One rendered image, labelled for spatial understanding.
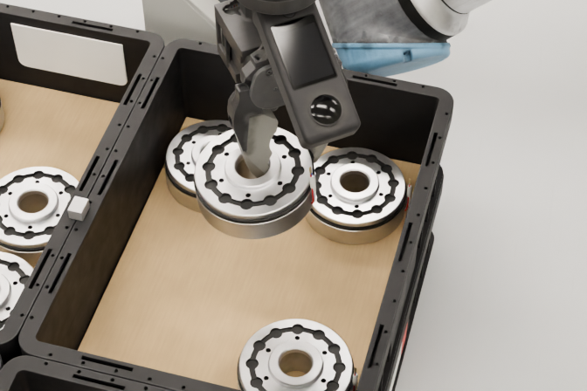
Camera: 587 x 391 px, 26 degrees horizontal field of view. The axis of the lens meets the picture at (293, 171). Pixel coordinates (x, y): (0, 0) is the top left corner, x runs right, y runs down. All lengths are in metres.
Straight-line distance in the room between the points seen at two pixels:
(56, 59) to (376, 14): 0.34
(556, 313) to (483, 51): 0.41
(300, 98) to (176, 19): 0.52
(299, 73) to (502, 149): 0.61
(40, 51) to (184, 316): 0.35
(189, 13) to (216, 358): 0.44
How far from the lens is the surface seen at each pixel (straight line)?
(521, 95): 1.60
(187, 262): 1.25
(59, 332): 1.15
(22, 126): 1.39
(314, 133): 0.94
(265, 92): 1.01
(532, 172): 1.51
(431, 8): 1.31
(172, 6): 1.44
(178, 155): 1.30
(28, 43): 1.39
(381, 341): 1.07
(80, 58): 1.37
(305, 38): 0.96
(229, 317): 1.20
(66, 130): 1.38
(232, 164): 1.08
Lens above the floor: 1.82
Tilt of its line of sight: 48 degrees down
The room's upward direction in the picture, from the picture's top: straight up
